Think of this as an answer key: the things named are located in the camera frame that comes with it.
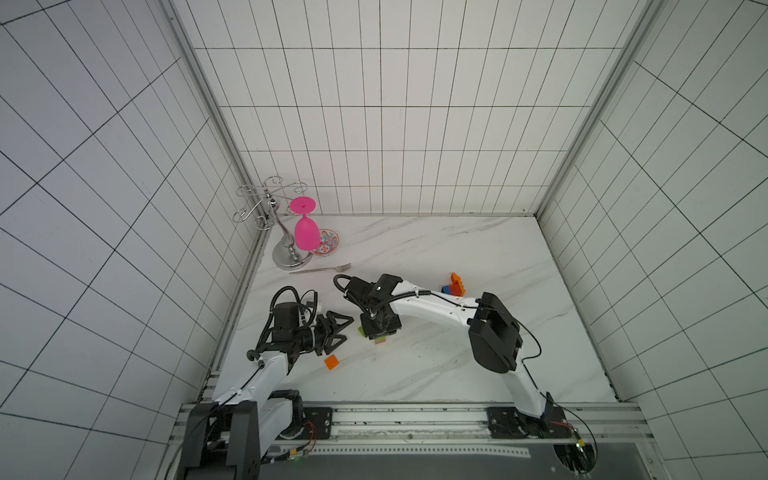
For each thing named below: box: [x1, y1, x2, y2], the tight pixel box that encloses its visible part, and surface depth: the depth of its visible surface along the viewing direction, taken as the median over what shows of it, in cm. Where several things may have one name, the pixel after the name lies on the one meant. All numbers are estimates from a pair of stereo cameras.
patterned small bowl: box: [312, 228, 340, 257], surface depth 111 cm
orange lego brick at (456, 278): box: [451, 272, 466, 297], surface depth 100 cm
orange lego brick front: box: [324, 354, 340, 371], surface depth 85 cm
